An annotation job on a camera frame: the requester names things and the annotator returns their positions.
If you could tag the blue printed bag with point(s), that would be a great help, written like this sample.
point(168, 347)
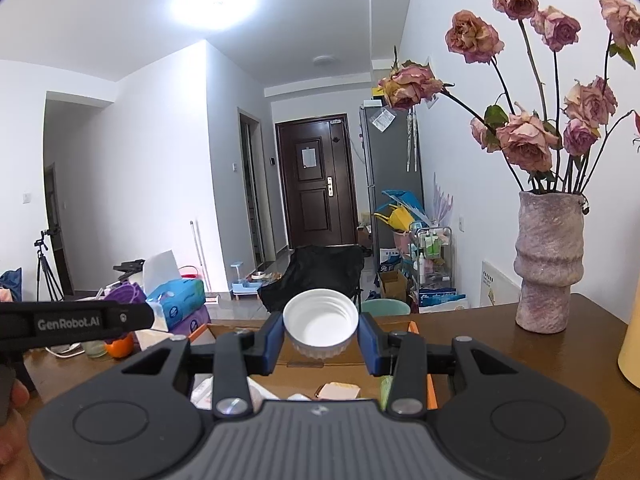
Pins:
point(442, 299)

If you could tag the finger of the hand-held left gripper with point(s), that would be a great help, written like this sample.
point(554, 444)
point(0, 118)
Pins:
point(130, 317)

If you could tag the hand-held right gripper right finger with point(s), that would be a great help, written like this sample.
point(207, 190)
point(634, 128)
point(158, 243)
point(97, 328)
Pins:
point(367, 345)

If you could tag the blue tissue pack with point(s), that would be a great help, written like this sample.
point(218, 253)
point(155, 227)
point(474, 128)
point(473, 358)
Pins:
point(177, 300)

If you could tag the pink bucket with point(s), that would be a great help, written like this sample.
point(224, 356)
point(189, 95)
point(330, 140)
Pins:
point(402, 242)

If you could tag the blue pet feeder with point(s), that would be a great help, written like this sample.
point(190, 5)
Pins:
point(245, 285)

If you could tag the white printed bag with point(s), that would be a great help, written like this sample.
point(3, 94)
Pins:
point(390, 260)

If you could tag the clear plastic bag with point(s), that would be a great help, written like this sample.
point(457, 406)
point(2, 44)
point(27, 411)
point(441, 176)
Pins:
point(384, 119)

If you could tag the clear drinking glass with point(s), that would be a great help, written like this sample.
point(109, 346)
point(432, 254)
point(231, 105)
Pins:
point(95, 350)

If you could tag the yellow box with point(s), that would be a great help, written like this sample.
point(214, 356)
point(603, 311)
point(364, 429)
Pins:
point(377, 92)

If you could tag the cream thermos jug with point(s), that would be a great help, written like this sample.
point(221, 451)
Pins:
point(631, 355)

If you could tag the white paper notice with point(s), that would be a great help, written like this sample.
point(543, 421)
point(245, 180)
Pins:
point(308, 157)

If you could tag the white power adapter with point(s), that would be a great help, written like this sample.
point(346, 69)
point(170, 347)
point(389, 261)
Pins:
point(339, 391)

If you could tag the purple ribbed lid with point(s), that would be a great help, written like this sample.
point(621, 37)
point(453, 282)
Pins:
point(125, 294)

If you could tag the green transparent plastic bottle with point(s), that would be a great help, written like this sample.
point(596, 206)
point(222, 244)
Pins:
point(386, 392)

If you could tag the bouquet of dried pink roses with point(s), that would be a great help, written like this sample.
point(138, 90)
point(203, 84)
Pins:
point(525, 140)

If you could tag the white folded umbrella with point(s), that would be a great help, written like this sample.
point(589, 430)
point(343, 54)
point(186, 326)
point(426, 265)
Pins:
point(411, 142)

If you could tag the dark brown entrance door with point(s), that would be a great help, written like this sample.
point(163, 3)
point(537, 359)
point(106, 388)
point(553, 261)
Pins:
point(315, 200)

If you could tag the grey interior door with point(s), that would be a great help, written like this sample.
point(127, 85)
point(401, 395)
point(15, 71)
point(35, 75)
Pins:
point(252, 190)

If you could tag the wall photo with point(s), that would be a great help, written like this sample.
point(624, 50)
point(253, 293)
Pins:
point(432, 101)

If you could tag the small brown cardboard box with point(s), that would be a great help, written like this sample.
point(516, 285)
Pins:
point(392, 286)

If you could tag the purple box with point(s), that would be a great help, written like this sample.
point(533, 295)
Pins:
point(192, 322)

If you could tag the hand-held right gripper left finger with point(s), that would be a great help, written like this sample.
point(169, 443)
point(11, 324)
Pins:
point(274, 342)

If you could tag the pink basket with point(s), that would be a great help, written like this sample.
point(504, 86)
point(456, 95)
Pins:
point(189, 273)

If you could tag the pink textured vase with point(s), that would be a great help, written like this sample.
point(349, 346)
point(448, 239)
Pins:
point(547, 260)

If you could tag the white box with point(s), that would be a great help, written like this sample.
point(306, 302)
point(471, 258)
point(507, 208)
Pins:
point(150, 341)

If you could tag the white screw cap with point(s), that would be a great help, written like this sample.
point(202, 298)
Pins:
point(320, 325)

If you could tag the metal storage cart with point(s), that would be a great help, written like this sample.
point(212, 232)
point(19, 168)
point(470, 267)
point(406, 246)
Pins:
point(432, 265)

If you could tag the red cardboard box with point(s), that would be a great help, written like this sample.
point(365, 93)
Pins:
point(310, 372)

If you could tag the white plastic bottle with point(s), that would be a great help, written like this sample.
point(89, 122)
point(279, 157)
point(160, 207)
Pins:
point(202, 395)

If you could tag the orange fruit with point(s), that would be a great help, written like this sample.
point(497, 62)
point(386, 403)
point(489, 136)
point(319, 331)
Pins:
point(120, 347)

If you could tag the white wall heater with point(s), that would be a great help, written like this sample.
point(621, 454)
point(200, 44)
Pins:
point(497, 285)

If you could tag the black tripod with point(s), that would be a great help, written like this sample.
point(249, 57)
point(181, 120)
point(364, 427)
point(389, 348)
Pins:
point(45, 270)

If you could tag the grey refrigerator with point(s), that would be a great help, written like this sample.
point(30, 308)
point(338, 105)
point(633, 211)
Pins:
point(387, 160)

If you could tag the person's left hand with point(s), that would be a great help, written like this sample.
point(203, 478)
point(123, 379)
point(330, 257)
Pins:
point(12, 440)

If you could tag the green bucket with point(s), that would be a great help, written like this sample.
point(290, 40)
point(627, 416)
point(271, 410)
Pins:
point(385, 307)

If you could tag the yellow watering can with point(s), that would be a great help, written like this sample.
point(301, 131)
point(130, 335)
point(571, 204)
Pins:
point(397, 220)

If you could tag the bright ceiling light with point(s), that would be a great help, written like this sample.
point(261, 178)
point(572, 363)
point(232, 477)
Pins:
point(215, 2)

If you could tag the round ceiling lamp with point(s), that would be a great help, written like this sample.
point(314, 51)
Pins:
point(326, 60)

